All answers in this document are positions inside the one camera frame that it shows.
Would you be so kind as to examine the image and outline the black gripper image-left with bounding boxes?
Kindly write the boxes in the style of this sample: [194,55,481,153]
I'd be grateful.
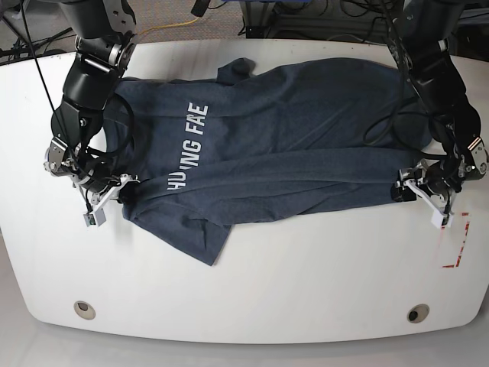
[78,170,141,205]

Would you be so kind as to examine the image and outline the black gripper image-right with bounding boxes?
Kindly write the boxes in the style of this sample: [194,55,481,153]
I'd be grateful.
[391,160,464,203]

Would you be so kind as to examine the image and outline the dark blue T-shirt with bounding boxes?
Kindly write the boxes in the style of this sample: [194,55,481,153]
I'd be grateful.
[104,58,432,265]

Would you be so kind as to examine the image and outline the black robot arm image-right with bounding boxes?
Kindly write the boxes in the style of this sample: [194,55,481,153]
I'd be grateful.
[389,1,488,197]

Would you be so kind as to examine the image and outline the black robot arm image-left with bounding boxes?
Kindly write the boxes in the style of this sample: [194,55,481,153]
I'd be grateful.
[45,1,137,193]

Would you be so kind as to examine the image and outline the red tape rectangle marking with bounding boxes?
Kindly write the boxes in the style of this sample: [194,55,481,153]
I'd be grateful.
[436,212,471,268]

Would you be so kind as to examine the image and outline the right table grommet hole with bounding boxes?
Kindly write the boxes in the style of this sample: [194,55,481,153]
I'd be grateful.
[406,304,430,323]

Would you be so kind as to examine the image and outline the table grommet hole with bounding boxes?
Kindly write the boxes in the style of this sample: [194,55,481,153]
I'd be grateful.
[406,304,430,323]
[73,300,96,320]

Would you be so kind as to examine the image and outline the left table grommet hole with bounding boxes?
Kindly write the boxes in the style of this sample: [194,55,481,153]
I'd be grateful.
[73,300,96,320]

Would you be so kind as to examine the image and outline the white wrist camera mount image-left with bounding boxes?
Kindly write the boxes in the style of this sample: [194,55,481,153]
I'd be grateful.
[79,174,139,227]

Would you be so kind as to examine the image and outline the black floor cable bundle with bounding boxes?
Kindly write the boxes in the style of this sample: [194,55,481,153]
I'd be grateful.
[324,0,394,43]

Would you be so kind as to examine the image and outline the yellow cable on floor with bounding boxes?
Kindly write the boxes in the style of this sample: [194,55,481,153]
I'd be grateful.
[131,15,199,44]

